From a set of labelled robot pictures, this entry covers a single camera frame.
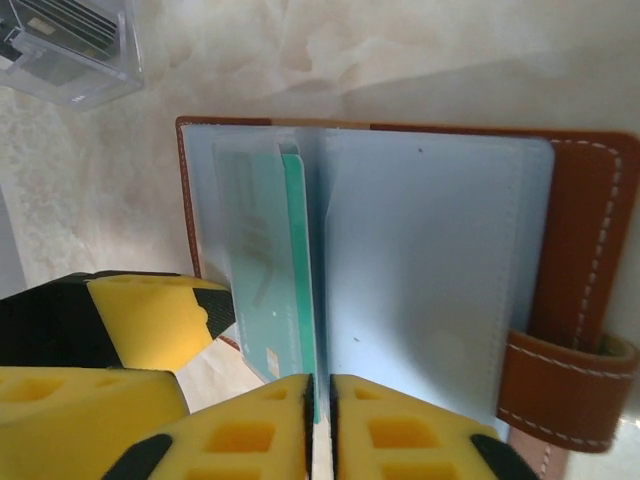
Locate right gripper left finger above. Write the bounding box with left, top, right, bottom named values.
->
left=102, top=373, right=316, bottom=480

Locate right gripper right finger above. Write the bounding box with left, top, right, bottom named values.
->
left=329, top=375, right=539, bottom=480

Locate teal credit card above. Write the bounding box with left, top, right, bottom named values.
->
left=213, top=138, right=321, bottom=389

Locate brown leather card holder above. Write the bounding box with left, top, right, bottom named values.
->
left=174, top=113, right=640, bottom=480

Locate clear acrylic card box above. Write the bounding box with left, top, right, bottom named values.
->
left=0, top=0, right=146, bottom=114

